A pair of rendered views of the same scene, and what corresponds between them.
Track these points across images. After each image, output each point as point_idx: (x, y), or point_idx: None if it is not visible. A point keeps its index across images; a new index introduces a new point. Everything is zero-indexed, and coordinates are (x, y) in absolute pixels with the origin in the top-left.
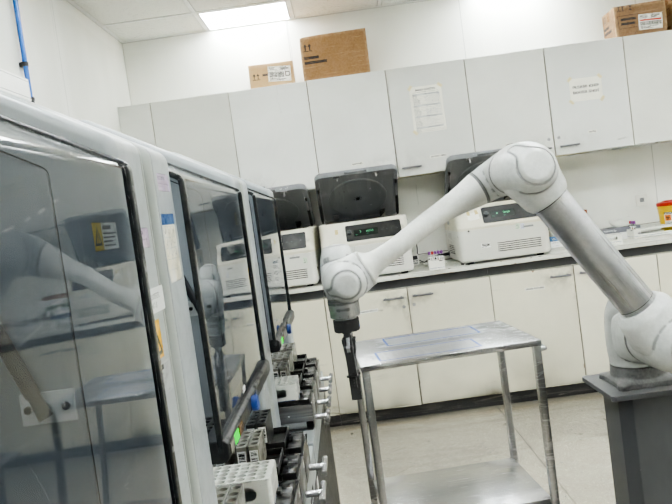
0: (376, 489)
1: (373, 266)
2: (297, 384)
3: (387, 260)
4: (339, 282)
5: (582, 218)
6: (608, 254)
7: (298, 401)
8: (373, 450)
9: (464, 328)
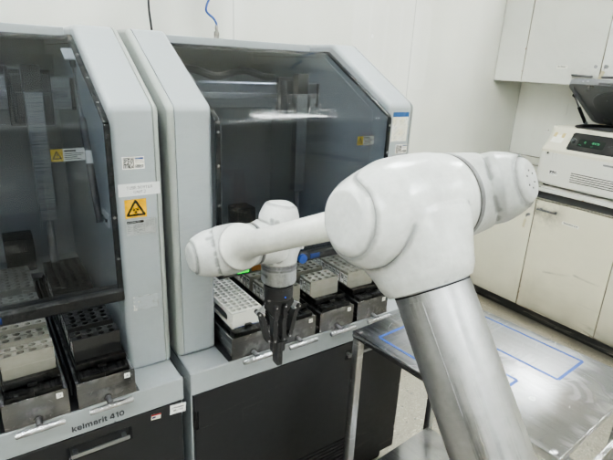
0: (411, 437)
1: (230, 250)
2: (242, 315)
3: (245, 250)
4: (186, 251)
5: (443, 360)
6: (470, 459)
7: (229, 330)
8: (347, 410)
9: (568, 359)
